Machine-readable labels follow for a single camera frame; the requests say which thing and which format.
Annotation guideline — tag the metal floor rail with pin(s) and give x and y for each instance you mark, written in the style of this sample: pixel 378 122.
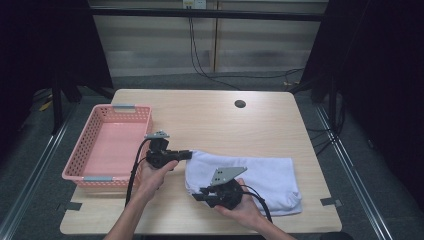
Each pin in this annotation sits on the metal floor rail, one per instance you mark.
pixel 35 173
pixel 366 200

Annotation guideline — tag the person's left hand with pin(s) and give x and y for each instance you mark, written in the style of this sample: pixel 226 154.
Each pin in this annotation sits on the person's left hand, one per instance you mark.
pixel 153 180

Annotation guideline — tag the dark round table grommet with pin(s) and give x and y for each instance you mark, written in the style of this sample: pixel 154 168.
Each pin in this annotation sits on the dark round table grommet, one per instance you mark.
pixel 240 103

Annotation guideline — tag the grey tape piece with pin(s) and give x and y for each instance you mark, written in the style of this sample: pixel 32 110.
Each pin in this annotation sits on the grey tape piece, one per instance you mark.
pixel 330 202
pixel 71 206

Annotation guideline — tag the black curtain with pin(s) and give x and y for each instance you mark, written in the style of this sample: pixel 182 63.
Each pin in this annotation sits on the black curtain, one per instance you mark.
pixel 383 66
pixel 33 50

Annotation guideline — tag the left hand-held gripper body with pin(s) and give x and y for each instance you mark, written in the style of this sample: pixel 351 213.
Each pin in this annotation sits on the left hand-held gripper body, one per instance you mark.
pixel 160 155

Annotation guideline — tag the pink plastic basket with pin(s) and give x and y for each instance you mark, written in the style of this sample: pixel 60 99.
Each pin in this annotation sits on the pink plastic basket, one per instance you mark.
pixel 113 150

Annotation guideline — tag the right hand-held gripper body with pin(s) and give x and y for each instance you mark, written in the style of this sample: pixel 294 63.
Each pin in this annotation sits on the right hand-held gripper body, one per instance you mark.
pixel 226 195

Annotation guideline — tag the small yellow item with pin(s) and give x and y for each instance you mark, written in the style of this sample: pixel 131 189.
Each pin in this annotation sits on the small yellow item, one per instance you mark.
pixel 45 106

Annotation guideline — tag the white wall socket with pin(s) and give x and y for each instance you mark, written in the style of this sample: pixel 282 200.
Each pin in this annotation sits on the white wall socket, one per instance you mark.
pixel 195 4

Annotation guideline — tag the white printed t-shirt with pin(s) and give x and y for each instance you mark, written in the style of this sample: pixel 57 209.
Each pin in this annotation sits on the white printed t-shirt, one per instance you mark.
pixel 266 176

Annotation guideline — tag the black horizontal bar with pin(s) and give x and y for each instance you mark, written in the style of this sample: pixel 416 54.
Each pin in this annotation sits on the black horizontal bar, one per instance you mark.
pixel 233 14

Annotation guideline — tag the person's right hand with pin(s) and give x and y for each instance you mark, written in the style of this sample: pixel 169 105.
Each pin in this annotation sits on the person's right hand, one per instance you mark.
pixel 245 210

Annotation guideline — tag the black metal stand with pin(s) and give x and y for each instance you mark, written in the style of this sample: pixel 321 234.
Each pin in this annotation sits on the black metal stand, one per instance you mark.
pixel 57 110

